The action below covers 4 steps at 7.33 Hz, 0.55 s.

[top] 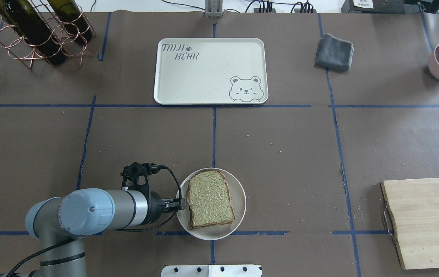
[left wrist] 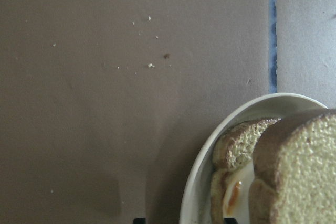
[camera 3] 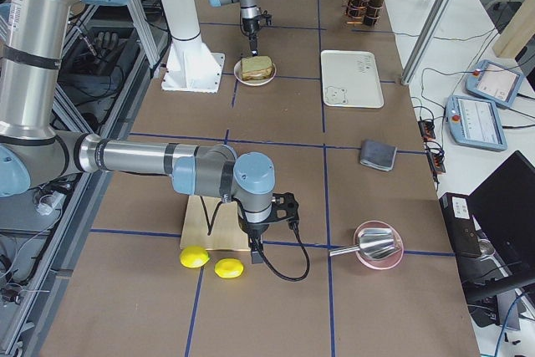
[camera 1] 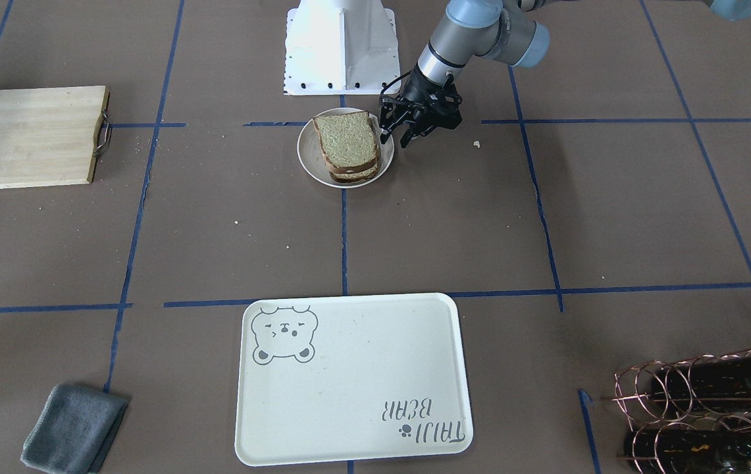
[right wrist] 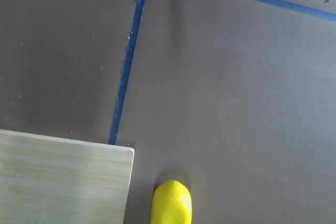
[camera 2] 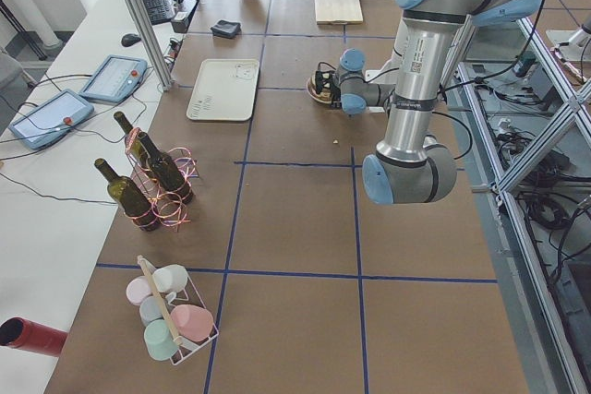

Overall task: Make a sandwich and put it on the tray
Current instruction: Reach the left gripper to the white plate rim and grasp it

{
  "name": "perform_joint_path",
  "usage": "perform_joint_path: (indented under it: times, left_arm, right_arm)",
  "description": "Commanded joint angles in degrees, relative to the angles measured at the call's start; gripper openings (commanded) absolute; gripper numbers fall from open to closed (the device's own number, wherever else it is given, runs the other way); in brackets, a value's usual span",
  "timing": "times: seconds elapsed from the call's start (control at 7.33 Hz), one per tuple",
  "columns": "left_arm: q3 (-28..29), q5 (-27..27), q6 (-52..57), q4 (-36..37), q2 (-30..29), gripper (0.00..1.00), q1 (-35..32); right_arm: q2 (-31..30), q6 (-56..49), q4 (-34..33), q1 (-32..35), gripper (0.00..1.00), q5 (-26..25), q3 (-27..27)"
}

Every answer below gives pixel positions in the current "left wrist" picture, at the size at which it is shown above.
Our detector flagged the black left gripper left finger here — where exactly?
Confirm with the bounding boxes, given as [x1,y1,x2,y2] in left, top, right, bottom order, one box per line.
[133,218,146,224]

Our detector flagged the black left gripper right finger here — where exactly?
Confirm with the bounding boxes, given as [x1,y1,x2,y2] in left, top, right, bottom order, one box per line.
[223,217,238,224]

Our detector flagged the bread slice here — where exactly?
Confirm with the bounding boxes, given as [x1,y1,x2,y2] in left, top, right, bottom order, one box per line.
[210,118,279,223]
[249,109,335,223]

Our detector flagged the fried egg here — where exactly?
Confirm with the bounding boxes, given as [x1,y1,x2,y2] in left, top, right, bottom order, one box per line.
[222,161,255,223]

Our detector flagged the white round bowl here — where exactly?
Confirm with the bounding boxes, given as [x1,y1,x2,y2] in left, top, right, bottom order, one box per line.
[179,93,327,223]

